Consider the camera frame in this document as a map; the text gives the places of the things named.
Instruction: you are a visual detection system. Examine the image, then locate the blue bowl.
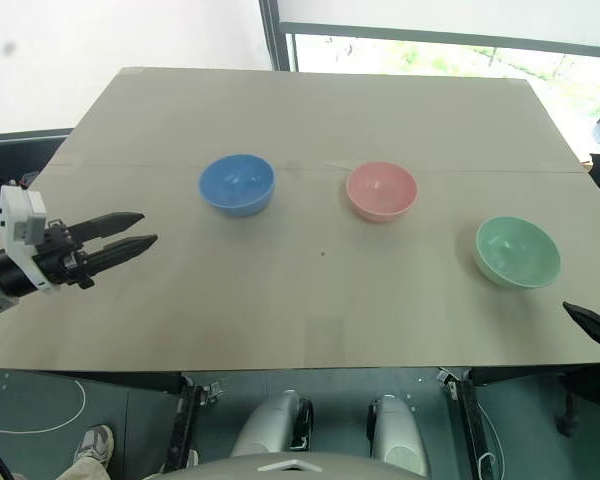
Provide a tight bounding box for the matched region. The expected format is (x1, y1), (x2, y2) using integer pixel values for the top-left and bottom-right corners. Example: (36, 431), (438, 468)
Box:
(197, 153), (276, 219)

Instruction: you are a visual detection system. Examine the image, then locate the silver left robot leg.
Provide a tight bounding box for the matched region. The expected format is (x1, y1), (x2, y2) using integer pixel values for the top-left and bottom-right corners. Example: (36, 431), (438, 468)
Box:
(228, 389), (315, 459)

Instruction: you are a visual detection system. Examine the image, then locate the black table leg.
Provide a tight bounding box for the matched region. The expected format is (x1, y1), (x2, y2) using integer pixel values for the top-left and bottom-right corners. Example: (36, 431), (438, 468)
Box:
(160, 373), (204, 472)
(444, 368), (491, 480)

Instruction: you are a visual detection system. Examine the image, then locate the beige trouser leg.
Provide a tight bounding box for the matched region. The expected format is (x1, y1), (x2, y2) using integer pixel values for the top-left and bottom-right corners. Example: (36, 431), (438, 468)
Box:
(53, 455), (112, 480)

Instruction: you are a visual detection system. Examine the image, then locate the thin white cable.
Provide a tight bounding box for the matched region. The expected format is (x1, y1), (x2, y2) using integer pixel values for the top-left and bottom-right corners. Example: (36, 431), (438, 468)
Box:
(475, 407), (507, 474)

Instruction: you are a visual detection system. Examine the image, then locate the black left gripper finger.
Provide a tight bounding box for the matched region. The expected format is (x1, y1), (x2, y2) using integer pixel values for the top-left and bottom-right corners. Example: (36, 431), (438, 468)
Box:
(81, 233), (159, 278)
(65, 212), (146, 246)

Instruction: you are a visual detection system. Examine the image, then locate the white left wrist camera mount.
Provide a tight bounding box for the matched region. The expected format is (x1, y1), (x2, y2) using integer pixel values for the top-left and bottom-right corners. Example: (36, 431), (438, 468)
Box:
(0, 184), (50, 292)

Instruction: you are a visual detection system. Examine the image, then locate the red bowl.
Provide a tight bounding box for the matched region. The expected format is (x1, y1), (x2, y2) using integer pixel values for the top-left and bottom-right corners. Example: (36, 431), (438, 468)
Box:
(345, 160), (420, 224)

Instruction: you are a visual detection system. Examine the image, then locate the white floor cable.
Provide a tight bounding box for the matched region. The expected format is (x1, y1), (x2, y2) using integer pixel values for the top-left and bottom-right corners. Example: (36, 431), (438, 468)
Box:
(0, 377), (88, 436)

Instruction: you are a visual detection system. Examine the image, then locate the dark window frame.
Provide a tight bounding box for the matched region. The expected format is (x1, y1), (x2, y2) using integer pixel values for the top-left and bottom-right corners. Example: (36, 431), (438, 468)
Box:
(257, 0), (600, 74)

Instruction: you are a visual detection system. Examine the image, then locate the green bowl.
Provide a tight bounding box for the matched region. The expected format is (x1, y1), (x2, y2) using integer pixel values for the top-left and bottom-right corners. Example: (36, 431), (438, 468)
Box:
(473, 215), (562, 291)

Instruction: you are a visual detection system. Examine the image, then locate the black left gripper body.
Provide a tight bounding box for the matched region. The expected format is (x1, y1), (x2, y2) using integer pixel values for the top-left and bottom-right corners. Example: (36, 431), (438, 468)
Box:
(31, 217), (96, 291)

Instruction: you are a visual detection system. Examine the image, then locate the grey sneaker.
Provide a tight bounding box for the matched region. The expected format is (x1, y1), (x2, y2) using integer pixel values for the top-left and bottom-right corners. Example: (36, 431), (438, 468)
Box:
(73, 424), (116, 472)

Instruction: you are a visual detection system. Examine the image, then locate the silver right robot leg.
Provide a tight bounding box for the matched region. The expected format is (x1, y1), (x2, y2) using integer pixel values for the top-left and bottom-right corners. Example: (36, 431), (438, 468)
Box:
(366, 394), (430, 477)

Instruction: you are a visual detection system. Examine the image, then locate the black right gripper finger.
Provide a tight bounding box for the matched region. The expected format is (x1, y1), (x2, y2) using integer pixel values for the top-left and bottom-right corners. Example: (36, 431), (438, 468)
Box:
(562, 300), (600, 359)

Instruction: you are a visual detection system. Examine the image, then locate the grey robot torso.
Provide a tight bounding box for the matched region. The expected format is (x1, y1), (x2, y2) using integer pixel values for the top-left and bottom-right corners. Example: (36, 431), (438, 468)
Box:
(144, 451), (431, 480)

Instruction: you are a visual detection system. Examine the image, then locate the silver robot leg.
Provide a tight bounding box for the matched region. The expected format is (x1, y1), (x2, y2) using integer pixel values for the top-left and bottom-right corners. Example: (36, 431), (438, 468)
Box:
(366, 394), (430, 477)
(228, 389), (315, 459)

